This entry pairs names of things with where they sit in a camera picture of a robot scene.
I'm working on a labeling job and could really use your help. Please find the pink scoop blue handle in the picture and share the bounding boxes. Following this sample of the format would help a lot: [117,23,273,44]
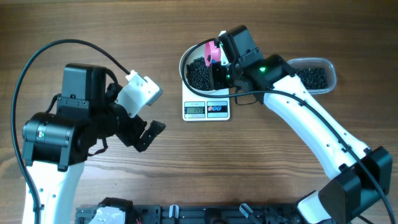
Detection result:
[204,40,221,67]

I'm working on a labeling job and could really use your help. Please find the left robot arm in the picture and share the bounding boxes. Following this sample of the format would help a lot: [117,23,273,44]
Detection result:
[22,63,165,223]

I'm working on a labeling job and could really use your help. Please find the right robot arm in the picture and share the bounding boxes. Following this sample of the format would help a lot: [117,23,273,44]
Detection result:
[211,26,395,223]

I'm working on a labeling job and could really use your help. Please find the black beans in bowl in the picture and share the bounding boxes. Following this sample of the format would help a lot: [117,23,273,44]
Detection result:
[186,57,213,91]

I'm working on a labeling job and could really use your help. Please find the white ceramic bowl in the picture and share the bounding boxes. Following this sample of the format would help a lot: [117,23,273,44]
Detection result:
[179,44,229,98]

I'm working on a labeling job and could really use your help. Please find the white digital kitchen scale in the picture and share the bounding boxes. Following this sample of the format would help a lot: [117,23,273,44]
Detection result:
[182,83,231,121]

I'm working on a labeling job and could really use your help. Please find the clear plastic container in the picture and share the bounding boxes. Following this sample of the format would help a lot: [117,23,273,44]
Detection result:
[288,57,337,95]

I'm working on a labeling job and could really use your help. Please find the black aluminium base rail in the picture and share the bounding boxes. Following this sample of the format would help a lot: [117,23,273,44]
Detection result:
[74,203,352,224]

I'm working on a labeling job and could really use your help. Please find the right black camera cable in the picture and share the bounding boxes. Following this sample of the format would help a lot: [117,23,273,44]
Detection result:
[180,38,396,224]

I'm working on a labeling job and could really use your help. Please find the black camera cable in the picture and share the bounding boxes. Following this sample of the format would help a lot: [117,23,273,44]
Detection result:
[11,39,131,224]
[180,38,396,224]

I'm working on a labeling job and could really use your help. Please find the left black camera cable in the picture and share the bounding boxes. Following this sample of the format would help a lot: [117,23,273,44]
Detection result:
[11,39,131,224]

